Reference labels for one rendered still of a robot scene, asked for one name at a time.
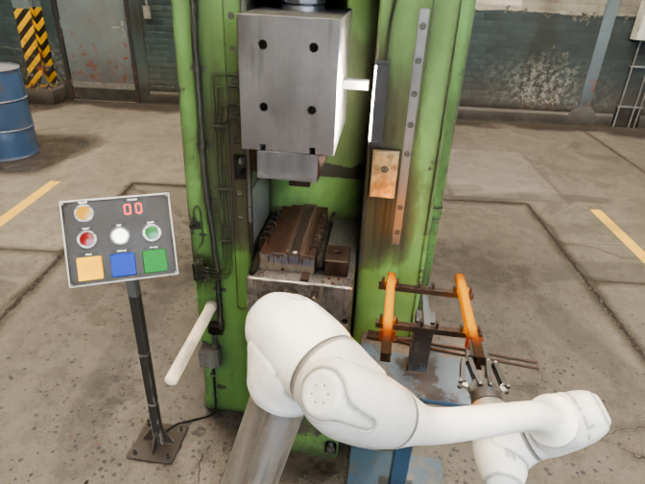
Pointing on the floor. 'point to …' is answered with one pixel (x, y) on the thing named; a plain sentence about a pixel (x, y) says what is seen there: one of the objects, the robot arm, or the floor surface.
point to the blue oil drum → (15, 116)
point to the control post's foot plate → (146, 444)
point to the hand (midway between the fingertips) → (476, 351)
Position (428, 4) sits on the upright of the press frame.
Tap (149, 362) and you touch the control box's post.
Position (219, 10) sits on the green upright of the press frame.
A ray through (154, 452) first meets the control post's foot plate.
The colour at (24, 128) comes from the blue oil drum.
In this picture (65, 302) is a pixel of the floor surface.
